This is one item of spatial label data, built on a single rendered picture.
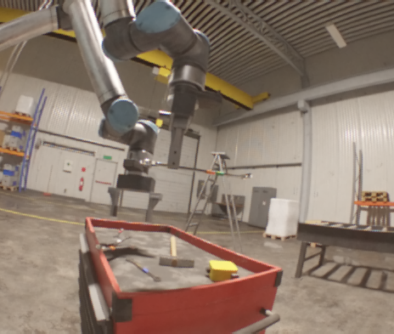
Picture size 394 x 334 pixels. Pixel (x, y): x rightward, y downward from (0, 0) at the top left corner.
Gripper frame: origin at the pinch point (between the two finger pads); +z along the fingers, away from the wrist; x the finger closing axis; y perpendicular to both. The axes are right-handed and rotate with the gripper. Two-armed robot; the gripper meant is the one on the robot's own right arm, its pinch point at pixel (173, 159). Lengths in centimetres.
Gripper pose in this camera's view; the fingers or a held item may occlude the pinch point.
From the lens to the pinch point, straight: 46.4
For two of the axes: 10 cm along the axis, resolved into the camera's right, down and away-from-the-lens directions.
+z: -1.3, 9.8, -1.3
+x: 1.7, -1.1, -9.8
